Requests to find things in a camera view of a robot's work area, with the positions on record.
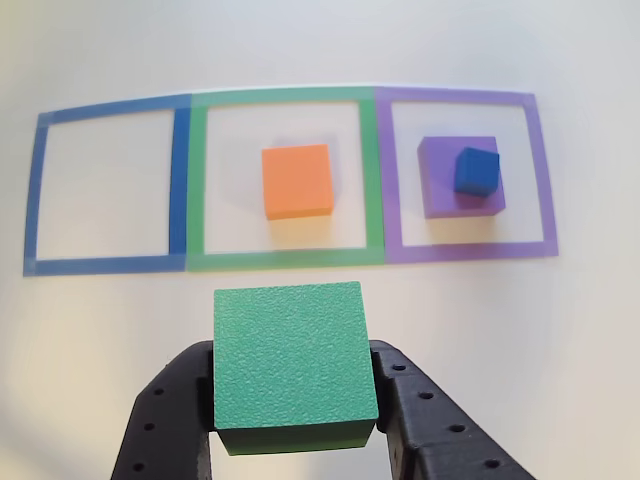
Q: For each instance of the green tape square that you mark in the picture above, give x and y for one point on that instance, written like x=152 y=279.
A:
x=372 y=200

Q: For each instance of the blue tape square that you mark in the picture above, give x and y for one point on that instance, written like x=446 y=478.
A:
x=177 y=200

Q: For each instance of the green cube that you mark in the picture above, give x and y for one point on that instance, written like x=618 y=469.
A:
x=290 y=350

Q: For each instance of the purple block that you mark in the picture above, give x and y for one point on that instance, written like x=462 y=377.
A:
x=437 y=180

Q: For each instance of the orange block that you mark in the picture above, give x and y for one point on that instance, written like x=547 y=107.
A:
x=297 y=180

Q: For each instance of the purple tape square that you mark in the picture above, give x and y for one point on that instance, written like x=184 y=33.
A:
x=545 y=200

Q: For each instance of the small blue cube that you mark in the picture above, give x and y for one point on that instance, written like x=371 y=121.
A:
x=476 y=171

